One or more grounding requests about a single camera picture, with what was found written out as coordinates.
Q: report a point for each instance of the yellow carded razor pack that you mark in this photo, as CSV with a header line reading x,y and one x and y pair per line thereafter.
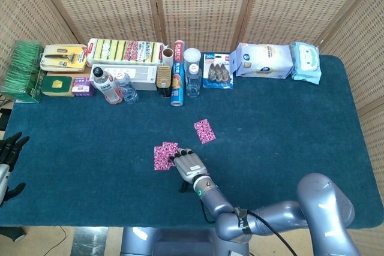
x,y
63,56

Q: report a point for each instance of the pink drink bottle black cap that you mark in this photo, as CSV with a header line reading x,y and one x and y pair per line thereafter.
x,y
112,94

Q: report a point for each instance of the small purple box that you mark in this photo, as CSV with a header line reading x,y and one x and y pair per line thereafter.
x,y
82,88

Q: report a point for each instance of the white blue tissue pack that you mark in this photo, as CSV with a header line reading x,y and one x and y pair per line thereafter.
x,y
264,61

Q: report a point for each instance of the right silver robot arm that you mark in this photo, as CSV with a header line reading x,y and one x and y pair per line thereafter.
x,y
321,202

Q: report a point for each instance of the light blue wet wipes pack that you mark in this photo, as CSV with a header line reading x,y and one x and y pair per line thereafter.
x,y
306,64

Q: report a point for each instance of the blue hooks blister pack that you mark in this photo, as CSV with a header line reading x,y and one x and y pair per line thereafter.
x,y
217,73

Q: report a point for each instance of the grey robot torso base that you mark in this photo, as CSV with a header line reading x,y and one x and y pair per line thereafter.
x,y
180,244

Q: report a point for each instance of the black floor stand foot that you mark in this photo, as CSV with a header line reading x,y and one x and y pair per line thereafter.
x,y
12,233

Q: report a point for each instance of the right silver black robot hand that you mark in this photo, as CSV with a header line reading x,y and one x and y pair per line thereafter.
x,y
189,166

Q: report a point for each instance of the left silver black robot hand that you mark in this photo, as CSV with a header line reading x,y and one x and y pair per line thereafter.
x,y
9,151

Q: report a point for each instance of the teal carpet table mat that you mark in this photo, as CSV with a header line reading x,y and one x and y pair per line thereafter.
x,y
270,112

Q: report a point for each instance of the grey metal table foot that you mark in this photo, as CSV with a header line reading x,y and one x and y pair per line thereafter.
x,y
90,242

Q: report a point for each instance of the yellow green sponge multipack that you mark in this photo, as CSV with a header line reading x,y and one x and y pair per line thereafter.
x,y
120,50

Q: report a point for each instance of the green yellow scouring sponge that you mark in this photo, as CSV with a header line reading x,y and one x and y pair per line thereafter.
x,y
49,86

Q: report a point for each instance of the long white cardboard box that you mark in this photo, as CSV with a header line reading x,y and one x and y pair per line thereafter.
x,y
141,74

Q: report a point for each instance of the green tea bag box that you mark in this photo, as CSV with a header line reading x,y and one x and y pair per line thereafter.
x,y
21,70

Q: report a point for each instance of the white paper roll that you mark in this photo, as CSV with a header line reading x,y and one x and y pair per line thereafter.
x,y
168,58

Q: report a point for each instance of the clear round jar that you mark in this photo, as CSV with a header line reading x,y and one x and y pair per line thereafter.
x,y
192,55

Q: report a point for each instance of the small clear water bottle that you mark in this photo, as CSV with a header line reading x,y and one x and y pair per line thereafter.
x,y
129,92

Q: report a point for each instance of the black device box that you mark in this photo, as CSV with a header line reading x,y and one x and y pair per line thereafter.
x,y
3,118

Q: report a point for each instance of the woven bamboo folding screen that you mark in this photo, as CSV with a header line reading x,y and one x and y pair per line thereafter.
x,y
204,4

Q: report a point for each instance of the tall clear bottle white cap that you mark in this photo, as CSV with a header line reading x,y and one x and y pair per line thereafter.
x,y
193,85

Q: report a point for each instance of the black gold tin can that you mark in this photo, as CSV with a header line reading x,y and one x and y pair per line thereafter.
x,y
164,77

